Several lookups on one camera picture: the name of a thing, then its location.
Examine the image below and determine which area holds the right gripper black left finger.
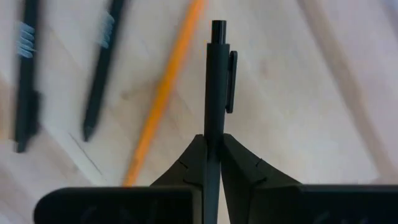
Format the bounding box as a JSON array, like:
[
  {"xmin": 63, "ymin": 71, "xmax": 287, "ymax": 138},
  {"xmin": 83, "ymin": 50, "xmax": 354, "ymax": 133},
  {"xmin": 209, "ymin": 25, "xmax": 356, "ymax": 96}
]
[{"xmin": 150, "ymin": 133, "xmax": 208, "ymax": 224}]

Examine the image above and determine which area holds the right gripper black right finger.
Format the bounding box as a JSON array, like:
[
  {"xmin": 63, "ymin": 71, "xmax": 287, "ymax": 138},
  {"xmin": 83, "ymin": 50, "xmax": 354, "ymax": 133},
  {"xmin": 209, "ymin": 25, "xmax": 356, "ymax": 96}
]
[{"xmin": 220, "ymin": 133, "xmax": 301, "ymax": 224}]

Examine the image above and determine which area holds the black retractable pen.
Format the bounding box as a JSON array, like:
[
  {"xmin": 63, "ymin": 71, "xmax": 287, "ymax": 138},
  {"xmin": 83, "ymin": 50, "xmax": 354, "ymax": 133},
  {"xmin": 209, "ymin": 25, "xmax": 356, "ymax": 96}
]
[
  {"xmin": 203, "ymin": 19, "xmax": 239, "ymax": 224},
  {"xmin": 12, "ymin": 0, "xmax": 43, "ymax": 154},
  {"xmin": 81, "ymin": 0, "xmax": 126, "ymax": 142}
]

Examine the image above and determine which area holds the orange pencil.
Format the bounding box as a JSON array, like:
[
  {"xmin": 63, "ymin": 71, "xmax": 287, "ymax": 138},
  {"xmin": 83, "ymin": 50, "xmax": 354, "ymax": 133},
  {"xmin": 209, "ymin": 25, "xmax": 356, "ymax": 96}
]
[{"xmin": 122, "ymin": 0, "xmax": 206, "ymax": 187}]

